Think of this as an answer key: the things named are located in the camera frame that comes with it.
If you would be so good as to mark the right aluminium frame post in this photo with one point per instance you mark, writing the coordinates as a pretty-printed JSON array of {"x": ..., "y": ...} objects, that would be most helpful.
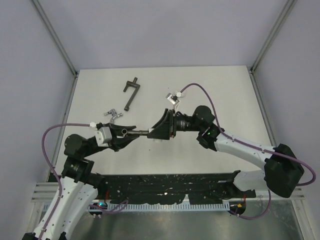
[{"x": 273, "y": 33}]

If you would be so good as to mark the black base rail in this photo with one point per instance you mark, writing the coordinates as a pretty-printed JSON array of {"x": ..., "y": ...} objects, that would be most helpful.
[{"x": 170, "y": 189}]

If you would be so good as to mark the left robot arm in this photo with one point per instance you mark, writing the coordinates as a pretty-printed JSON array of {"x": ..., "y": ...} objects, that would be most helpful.
[{"x": 77, "y": 185}]

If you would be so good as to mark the white slotted cable duct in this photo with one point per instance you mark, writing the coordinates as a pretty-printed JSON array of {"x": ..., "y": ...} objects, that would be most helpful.
[{"x": 185, "y": 206}]

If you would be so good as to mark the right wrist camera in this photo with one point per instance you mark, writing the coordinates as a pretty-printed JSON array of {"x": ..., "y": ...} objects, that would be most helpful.
[{"x": 174, "y": 100}]

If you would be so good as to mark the chrome faucet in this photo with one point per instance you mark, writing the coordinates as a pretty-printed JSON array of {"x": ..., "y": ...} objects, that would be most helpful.
[{"x": 114, "y": 115}]

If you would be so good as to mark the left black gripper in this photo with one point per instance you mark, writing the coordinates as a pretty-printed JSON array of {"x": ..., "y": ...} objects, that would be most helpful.
[{"x": 119, "y": 142}]

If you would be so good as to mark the left aluminium frame post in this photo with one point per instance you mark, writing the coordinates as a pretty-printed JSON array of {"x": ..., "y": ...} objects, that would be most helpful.
[{"x": 53, "y": 35}]

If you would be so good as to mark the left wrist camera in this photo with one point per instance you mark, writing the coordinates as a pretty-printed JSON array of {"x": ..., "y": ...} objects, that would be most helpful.
[{"x": 103, "y": 136}]

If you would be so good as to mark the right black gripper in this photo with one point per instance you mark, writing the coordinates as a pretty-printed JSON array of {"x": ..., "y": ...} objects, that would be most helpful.
[{"x": 162, "y": 129}]

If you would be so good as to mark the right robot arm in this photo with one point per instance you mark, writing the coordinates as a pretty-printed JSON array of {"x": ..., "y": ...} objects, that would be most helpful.
[{"x": 278, "y": 171}]

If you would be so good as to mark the far white elbow fitting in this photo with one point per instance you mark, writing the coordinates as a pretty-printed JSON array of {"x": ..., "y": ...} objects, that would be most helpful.
[{"x": 180, "y": 94}]

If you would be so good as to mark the aluminium frame post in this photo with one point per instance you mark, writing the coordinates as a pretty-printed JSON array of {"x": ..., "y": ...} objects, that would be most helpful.
[
  {"x": 273, "y": 33},
  {"x": 53, "y": 35}
]

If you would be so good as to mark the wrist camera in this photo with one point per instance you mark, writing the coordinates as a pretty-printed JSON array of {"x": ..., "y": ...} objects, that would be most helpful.
[
  {"x": 103, "y": 136},
  {"x": 174, "y": 100}
]

